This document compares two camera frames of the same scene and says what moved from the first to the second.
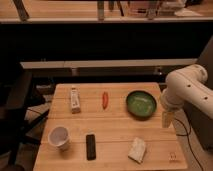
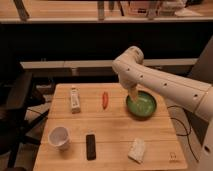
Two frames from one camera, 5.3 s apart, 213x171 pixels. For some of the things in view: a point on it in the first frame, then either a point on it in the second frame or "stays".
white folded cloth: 137,150 stays
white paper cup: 59,137 stays
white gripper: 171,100 -> 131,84
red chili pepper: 105,100 stays
